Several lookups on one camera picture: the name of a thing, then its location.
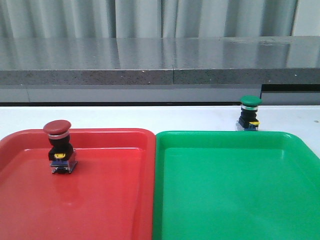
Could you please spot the green mushroom push button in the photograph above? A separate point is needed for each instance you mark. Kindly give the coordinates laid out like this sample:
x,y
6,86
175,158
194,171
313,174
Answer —
x,y
248,117

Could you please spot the red mushroom push button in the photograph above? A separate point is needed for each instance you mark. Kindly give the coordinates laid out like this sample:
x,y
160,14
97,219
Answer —
x,y
62,155

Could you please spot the green plastic tray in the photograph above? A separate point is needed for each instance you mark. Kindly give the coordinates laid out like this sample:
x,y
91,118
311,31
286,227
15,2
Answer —
x,y
235,185

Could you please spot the red plastic tray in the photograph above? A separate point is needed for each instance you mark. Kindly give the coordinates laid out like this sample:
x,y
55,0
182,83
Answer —
x,y
108,196

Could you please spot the grey stone counter ledge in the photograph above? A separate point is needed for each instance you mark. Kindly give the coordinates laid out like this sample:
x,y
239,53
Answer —
x,y
58,71

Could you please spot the white pleated curtain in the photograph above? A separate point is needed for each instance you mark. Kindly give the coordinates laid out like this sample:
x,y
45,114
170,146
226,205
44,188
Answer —
x,y
146,18

